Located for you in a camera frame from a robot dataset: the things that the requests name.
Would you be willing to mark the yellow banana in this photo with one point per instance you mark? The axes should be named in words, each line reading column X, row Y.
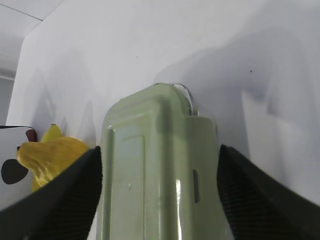
column 52, row 133

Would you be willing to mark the green lid glass container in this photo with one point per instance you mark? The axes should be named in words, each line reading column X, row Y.
column 160, row 161

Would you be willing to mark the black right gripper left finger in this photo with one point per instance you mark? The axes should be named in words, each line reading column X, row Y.
column 63, row 209

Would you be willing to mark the yellow pear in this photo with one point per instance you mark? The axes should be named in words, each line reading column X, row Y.
column 47, row 160

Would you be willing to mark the navy blue lunch bag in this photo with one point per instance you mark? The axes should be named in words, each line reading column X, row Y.
column 15, row 179

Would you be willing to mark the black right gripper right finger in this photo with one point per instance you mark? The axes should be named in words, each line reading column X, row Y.
column 257, row 207

